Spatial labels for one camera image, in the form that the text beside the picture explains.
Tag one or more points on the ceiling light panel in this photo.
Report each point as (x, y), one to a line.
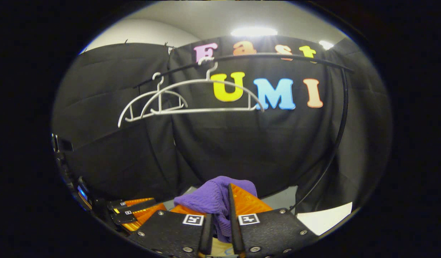
(254, 31)
(326, 44)

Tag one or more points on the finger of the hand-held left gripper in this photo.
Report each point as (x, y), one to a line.
(134, 205)
(138, 215)

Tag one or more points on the white plastic clothes hanger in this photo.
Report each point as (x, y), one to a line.
(159, 84)
(206, 110)

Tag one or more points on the black metal clothes rack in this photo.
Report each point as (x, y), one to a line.
(259, 55)

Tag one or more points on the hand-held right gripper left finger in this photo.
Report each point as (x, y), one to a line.
(170, 233)

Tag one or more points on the purple knit jacket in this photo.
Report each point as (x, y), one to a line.
(209, 197)

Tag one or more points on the white box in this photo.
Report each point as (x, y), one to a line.
(324, 219)

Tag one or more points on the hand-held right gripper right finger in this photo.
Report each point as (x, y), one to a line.
(274, 229)

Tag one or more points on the beige laundry hamper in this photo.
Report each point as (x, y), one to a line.
(220, 249)

